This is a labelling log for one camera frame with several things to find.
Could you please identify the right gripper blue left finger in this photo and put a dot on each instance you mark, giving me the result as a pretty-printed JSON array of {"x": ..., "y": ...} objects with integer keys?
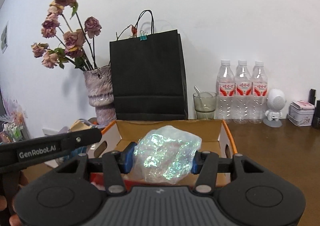
[{"x": 126, "y": 158}]

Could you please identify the white astronaut figure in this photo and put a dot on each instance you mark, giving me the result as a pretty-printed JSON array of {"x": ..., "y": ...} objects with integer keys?
[{"x": 275, "y": 103}]

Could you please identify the glass cup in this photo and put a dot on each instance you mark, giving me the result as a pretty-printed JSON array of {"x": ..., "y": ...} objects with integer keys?
[{"x": 209, "y": 99}]

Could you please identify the spoon in glass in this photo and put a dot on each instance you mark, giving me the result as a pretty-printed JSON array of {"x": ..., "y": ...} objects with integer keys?
[{"x": 202, "y": 104}]

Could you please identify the person hand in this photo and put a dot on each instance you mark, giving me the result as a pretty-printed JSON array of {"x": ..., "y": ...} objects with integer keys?
[{"x": 11, "y": 183}]

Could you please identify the small tin box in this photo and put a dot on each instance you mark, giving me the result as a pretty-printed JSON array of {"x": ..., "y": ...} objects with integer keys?
[{"x": 301, "y": 113}]

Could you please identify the tall black tube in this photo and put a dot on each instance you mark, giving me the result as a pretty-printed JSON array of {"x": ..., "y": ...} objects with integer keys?
[{"x": 316, "y": 117}]

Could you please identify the iridescent plastic bag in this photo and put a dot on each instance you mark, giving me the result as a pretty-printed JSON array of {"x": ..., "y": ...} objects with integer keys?
[{"x": 164, "y": 155}]

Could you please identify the water bottle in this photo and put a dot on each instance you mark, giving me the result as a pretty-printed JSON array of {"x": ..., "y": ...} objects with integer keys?
[
  {"x": 243, "y": 91},
  {"x": 225, "y": 88},
  {"x": 259, "y": 93}
]

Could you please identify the purple ceramic vase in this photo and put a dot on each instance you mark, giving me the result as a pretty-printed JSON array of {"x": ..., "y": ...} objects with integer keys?
[{"x": 100, "y": 94}]

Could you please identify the red cardboard box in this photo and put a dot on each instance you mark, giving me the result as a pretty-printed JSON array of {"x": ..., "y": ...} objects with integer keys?
[{"x": 215, "y": 134}]

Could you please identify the purple tissue pack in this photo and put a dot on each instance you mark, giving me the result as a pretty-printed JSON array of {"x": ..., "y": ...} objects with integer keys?
[{"x": 80, "y": 124}]

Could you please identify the right water bottle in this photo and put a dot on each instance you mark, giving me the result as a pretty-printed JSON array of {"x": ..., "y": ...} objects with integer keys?
[{"x": 259, "y": 93}]

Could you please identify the black paper bag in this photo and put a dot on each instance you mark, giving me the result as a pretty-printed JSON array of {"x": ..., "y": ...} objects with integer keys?
[{"x": 148, "y": 77}]

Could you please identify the teal binder clip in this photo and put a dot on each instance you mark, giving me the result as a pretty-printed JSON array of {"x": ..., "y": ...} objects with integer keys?
[{"x": 143, "y": 35}]

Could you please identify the dried rose bouquet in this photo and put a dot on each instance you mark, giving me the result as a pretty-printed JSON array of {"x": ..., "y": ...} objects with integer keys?
[{"x": 76, "y": 38}]

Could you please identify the middle water bottle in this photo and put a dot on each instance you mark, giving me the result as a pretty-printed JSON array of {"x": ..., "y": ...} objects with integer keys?
[{"x": 243, "y": 91}]

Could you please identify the left water bottle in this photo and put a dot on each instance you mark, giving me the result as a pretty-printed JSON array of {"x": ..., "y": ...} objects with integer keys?
[{"x": 225, "y": 88}]

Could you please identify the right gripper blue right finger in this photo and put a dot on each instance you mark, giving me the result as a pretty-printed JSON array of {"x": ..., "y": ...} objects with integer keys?
[{"x": 198, "y": 162}]

